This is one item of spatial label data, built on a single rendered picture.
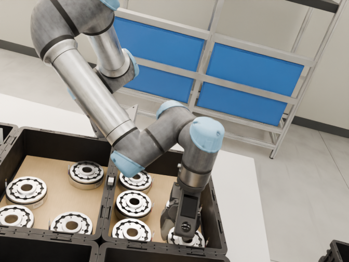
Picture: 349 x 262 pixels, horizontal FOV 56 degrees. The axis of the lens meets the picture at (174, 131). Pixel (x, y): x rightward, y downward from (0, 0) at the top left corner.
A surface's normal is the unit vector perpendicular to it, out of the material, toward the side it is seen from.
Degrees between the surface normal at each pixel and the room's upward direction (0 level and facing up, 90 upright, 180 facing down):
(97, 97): 47
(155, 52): 90
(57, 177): 0
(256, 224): 0
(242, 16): 90
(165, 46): 90
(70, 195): 0
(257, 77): 90
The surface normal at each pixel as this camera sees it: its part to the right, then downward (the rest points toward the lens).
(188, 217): 0.18, -0.43
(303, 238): 0.22, -0.83
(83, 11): 0.50, 0.49
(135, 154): 0.11, -0.07
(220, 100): -0.11, 0.49
